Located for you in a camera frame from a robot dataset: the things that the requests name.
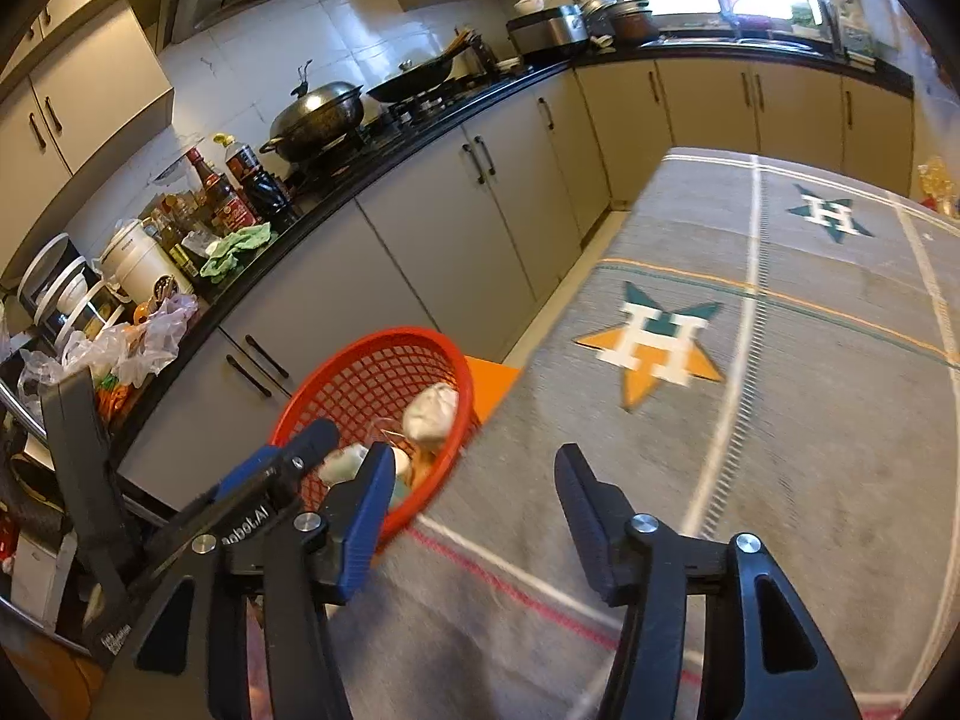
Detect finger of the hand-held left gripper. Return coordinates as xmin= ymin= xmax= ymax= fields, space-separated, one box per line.
xmin=211 ymin=447 xmax=286 ymax=503
xmin=276 ymin=418 xmax=341 ymax=502

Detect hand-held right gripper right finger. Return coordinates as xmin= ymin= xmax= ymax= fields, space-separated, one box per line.
xmin=553 ymin=442 xmax=865 ymax=720

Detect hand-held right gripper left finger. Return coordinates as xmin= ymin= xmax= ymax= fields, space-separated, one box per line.
xmin=91 ymin=445 xmax=397 ymax=720

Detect red plastic basket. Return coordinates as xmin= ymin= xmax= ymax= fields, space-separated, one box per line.
xmin=270 ymin=326 xmax=485 ymax=557

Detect white tissue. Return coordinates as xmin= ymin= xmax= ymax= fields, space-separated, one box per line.
xmin=403 ymin=382 xmax=460 ymax=445

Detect metal bar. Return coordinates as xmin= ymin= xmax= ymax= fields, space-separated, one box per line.
xmin=0 ymin=379 xmax=46 ymax=455

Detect white box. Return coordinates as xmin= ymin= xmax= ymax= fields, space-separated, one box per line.
xmin=10 ymin=531 xmax=77 ymax=632

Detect clear plastic bags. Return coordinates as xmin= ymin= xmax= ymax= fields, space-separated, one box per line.
xmin=19 ymin=292 xmax=200 ymax=391

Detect black white kitchen appliance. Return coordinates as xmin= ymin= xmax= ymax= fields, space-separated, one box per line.
xmin=16 ymin=234 xmax=115 ymax=338

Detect green cloth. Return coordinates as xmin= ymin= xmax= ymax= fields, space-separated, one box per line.
xmin=199 ymin=223 xmax=273 ymax=280

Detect red label sauce bottle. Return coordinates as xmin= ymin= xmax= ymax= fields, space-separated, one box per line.
xmin=186 ymin=148 xmax=257 ymax=235

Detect beige kitchen base cabinets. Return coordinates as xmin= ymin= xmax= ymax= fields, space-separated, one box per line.
xmin=112 ymin=56 xmax=916 ymax=496

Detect dark soy sauce bottle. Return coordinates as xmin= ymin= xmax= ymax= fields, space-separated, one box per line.
xmin=225 ymin=136 xmax=295 ymax=224

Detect dark wok with lid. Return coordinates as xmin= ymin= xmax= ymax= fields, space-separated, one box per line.
xmin=259 ymin=61 xmax=366 ymax=164

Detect gas stove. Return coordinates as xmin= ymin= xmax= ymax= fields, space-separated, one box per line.
xmin=289 ymin=79 xmax=492 ymax=173

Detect black frying pan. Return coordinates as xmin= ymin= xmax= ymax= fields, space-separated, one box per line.
xmin=365 ymin=52 xmax=460 ymax=104

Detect metal utensil holder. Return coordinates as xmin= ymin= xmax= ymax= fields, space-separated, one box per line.
xmin=448 ymin=26 xmax=502 ymax=81

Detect silver rice cooker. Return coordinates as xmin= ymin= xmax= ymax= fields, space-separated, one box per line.
xmin=508 ymin=5 xmax=591 ymax=65

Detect yellow clear packet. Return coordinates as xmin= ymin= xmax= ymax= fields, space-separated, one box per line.
xmin=915 ymin=156 xmax=960 ymax=220

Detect silver pot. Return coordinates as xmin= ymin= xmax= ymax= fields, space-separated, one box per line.
xmin=581 ymin=0 xmax=623 ymax=42

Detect brown cooking pot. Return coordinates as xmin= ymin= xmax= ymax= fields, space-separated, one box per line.
xmin=606 ymin=0 xmax=661 ymax=44

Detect beige wall cabinet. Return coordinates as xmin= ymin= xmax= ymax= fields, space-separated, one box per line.
xmin=0 ymin=0 xmax=175 ymax=192

